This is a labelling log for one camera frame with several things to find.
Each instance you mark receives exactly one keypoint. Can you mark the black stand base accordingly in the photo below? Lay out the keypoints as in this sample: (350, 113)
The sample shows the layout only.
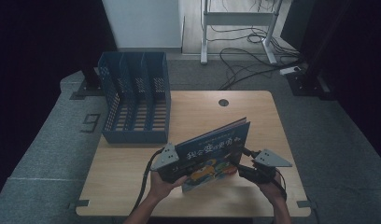
(307, 82)
(89, 87)

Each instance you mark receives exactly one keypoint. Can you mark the round dark table grommet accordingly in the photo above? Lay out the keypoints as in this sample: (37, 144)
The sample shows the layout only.
(223, 102)

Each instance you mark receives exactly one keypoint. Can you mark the blue plastic file rack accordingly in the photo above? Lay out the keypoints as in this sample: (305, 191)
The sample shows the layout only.
(135, 99)

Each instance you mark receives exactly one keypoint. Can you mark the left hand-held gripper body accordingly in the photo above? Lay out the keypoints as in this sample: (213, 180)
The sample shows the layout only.
(170, 165)

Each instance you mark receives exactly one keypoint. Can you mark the person's right hand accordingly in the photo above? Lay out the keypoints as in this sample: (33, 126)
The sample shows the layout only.
(271, 190)

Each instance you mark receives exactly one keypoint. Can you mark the white power strip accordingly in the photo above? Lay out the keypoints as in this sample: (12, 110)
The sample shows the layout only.
(289, 70)

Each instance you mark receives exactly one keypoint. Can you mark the blue picture book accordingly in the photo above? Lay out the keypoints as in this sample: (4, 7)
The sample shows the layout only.
(216, 149)

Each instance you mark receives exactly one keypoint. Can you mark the person's left hand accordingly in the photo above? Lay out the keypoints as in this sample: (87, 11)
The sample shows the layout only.
(162, 186)

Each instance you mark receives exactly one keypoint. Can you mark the white metal desk frame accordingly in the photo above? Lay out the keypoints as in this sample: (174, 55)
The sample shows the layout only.
(238, 18)

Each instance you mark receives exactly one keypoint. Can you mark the white board panel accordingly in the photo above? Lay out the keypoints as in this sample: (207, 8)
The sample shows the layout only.
(145, 23)

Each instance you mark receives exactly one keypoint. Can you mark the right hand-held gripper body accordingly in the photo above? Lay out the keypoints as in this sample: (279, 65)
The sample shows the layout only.
(266, 165)

